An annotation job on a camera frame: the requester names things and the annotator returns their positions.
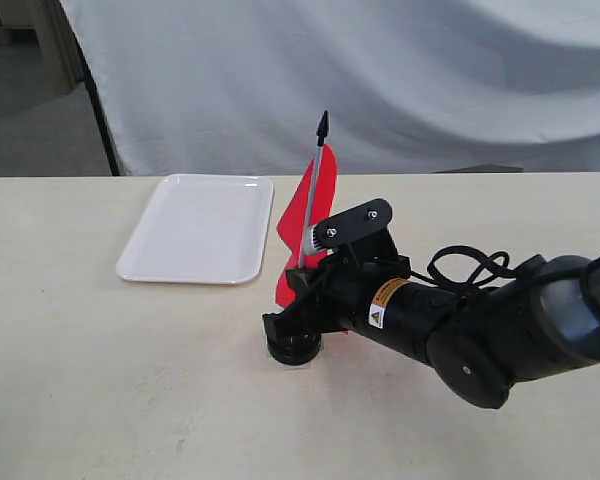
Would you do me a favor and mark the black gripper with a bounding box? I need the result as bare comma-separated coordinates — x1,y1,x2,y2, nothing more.
262,231,411,346

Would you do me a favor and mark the red flag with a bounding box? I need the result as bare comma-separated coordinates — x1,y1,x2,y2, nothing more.
275,110,338,308

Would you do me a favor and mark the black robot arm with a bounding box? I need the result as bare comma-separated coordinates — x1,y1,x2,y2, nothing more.
263,230,600,409

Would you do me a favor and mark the black round flag base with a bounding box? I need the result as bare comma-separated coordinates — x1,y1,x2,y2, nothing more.
267,333,322,367

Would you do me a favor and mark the white rectangular plastic tray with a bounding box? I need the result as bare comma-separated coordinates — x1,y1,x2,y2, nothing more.
116,174,274,285

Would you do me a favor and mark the white backdrop cloth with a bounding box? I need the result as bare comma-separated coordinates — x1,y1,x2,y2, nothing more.
63,1,600,176

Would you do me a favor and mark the black backdrop stand pole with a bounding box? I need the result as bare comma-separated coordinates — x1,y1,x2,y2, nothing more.
78,47,121,176

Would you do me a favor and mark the wooden furniture in background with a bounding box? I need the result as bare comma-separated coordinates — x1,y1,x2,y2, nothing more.
0,0,84,94

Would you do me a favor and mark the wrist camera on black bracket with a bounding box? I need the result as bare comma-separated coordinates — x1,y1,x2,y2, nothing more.
301,198,393,256

